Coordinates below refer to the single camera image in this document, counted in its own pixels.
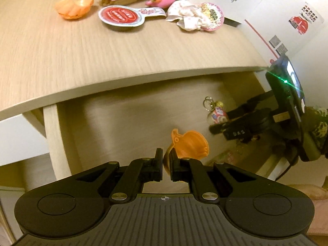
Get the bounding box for person's right forearm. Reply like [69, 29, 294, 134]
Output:
[302, 106, 328, 160]

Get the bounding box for floral cloth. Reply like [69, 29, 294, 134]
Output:
[166, 0, 206, 33]

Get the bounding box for round red lidded cup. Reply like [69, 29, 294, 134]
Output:
[98, 5, 167, 27]

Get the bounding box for orange ridged plastic toy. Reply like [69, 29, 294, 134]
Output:
[164, 129, 210, 178]

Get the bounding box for white desk drawer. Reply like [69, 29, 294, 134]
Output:
[42, 69, 293, 182]

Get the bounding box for white leaflet with red print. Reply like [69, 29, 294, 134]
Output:
[243, 0, 325, 65]

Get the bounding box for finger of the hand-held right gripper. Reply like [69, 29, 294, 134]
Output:
[227, 91, 277, 120]
[209, 120, 246, 134]

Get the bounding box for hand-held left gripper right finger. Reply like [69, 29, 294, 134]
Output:
[170, 149, 257, 203]

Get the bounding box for orange shell toy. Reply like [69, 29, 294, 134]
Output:
[55, 0, 95, 20]

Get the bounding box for colourful keychain with ring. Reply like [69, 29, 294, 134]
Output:
[204, 96, 228, 128]

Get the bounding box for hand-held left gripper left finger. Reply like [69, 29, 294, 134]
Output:
[74, 148, 164, 203]

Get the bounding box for round pink patterned disc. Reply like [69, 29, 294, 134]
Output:
[198, 2, 225, 32]

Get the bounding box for white desk front panel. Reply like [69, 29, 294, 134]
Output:
[0, 112, 51, 167]

